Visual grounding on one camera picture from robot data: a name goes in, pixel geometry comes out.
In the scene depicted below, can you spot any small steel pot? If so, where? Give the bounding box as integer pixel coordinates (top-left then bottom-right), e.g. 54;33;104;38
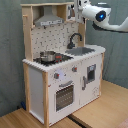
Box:
40;51;55;62

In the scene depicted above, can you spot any white microwave door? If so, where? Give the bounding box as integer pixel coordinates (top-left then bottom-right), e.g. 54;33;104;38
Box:
66;2;83;23

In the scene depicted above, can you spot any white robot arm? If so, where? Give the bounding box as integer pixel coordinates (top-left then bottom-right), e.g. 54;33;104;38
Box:
74;0;128;33

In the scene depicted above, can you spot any wooden toy kitchen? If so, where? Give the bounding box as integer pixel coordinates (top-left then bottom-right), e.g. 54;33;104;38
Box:
22;2;105;127

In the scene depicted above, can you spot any black stove top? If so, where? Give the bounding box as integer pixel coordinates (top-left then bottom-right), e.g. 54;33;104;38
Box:
34;53;71;66

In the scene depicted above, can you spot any right red stove knob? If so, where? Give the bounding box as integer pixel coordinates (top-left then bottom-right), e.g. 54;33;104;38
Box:
71;66;78;73

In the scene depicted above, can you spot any red stove knob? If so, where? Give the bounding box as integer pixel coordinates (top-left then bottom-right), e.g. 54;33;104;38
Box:
71;66;78;73
54;73;60;79

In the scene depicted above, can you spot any left red stove knob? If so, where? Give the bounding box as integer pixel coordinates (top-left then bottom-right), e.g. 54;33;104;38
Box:
54;73;60;79

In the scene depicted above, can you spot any grey toy sink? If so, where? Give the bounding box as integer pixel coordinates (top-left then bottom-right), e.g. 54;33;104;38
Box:
66;47;94;56

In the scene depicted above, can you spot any black toy faucet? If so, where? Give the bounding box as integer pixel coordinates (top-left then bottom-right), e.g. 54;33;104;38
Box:
67;33;82;49

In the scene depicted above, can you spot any cabinet door with dispenser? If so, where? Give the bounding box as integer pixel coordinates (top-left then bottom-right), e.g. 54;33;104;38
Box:
80;55;102;106

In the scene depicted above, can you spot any oven door with window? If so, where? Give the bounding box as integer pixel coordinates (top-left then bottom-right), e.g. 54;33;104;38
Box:
55;81;74;112

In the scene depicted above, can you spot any grey range hood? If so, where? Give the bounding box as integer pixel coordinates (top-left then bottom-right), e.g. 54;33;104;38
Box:
35;6;64;27

